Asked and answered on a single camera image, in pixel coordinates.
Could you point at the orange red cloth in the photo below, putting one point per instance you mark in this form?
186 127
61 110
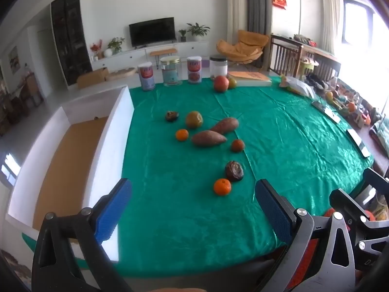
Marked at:
307 258

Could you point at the white can with red label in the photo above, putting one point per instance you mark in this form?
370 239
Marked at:
146 77

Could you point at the black television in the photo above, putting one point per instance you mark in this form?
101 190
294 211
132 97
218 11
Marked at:
152 32

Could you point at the brown pear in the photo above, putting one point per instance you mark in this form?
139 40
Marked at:
194 119

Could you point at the dark orange tangerine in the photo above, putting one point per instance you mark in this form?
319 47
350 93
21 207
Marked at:
237 145

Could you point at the large green potted plant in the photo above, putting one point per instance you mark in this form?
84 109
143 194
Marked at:
198 30

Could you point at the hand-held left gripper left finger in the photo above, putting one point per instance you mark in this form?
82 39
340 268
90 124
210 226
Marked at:
113 213

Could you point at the glass jar with gold lid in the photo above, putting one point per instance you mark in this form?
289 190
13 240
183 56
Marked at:
171 72

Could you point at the dark glass display cabinet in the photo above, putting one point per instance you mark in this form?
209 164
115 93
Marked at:
71 36

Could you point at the dark wooden chair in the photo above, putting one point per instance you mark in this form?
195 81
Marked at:
285 56

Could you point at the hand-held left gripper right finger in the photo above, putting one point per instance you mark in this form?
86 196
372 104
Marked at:
273 213

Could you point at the wooden bench with metal legs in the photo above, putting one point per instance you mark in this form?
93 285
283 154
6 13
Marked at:
162 52

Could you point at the large dark passion fruit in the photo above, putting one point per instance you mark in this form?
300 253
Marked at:
234 171

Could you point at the clear jar with black lid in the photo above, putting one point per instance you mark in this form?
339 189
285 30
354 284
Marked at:
218 67

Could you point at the red apple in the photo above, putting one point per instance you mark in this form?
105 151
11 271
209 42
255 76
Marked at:
221 84

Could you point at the green tablecloth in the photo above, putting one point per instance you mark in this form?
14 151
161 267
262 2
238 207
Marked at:
182 219

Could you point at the white cardboard box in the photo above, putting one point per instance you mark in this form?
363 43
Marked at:
112 146

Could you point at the yellow book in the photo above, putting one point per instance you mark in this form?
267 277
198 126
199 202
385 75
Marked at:
250 78

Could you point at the white paper card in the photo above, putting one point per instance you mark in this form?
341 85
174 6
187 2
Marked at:
355 137
332 116

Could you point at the wooden dining table set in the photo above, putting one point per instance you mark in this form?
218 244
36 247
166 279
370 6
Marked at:
18 100

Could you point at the yellow green pear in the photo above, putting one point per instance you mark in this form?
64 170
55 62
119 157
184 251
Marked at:
232 83

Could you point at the small green potted plant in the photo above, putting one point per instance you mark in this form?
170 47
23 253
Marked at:
182 35

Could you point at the grey curtain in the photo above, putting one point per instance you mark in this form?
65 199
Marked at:
258 3

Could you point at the small dark passion fruit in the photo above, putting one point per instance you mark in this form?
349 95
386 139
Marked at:
172 116

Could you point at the framed wall painting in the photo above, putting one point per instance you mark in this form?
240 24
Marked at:
13 60

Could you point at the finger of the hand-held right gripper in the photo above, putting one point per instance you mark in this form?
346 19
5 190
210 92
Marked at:
346 205
378 181

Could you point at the white television cabinet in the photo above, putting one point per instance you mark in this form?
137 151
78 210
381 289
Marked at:
130 55

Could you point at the brown cardboard carton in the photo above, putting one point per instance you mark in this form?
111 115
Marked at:
91 78

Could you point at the white snack bag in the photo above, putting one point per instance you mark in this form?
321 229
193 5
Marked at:
299 86

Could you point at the sweet potato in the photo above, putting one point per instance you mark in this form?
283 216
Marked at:
225 125
208 138

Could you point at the orange lounge chair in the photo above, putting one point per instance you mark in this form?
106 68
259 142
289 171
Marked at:
243 47

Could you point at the red labelled food can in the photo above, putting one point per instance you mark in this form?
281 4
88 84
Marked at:
194 70

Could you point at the leafy green potted plant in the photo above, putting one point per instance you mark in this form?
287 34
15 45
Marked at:
116 44

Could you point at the floral printed blanket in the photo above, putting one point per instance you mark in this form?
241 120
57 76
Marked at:
10 267

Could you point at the white round vase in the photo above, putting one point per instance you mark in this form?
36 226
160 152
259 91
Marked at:
108 53

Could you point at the purple mat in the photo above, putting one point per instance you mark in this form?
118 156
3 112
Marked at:
206 64

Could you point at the red flower bouquet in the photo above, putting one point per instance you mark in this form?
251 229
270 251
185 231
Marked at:
96 48

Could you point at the oval cat scratcher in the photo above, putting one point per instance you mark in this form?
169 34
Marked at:
121 73

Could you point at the covered standing air conditioner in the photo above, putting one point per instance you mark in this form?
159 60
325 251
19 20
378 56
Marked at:
236 12

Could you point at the white curtain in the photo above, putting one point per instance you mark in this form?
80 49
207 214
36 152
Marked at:
331 18

